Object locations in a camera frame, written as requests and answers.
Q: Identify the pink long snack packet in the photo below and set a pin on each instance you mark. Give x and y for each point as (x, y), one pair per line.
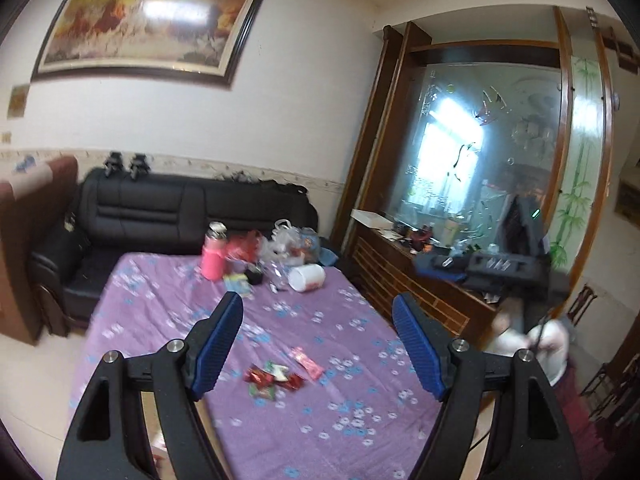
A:
(313, 369)

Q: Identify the green clear candy wrapper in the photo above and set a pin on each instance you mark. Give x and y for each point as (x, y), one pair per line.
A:
(279, 372)

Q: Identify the dark red pyramid snack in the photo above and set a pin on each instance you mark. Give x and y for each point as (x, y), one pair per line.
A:
(292, 382)
(258, 376)

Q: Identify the pink sleeved water bottle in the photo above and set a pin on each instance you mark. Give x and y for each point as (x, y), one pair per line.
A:
(214, 251)

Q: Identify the framed horse painting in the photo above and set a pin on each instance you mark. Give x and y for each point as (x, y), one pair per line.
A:
(174, 39)

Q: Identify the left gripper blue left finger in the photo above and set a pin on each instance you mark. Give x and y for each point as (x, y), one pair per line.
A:
(209, 343)

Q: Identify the wooden cabinet with mirror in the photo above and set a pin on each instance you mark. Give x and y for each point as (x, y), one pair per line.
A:
(455, 131)

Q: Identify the black small cup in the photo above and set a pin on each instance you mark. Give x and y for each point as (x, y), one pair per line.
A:
(254, 275)

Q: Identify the white plastic jar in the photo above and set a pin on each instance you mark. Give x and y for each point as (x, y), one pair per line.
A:
(306, 278)

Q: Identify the small wall plaque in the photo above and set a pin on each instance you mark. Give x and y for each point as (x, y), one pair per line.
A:
(17, 101)

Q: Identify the clear plastic bag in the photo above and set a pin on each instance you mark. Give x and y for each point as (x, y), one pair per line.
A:
(286, 248)

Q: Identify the black leather sofa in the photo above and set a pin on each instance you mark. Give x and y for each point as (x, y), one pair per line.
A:
(113, 214)

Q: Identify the small booklet on table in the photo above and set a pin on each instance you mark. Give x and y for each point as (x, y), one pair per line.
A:
(238, 283)

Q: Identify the white gloved right hand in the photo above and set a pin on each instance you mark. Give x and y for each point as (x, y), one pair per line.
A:
(549, 341)

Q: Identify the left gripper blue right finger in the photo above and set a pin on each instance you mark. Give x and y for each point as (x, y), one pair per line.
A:
(426, 342)

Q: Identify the brown fabric armchair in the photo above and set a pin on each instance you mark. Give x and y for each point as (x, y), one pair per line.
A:
(31, 203)

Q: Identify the purple floral tablecloth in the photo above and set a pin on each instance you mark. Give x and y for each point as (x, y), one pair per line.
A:
(367, 417)

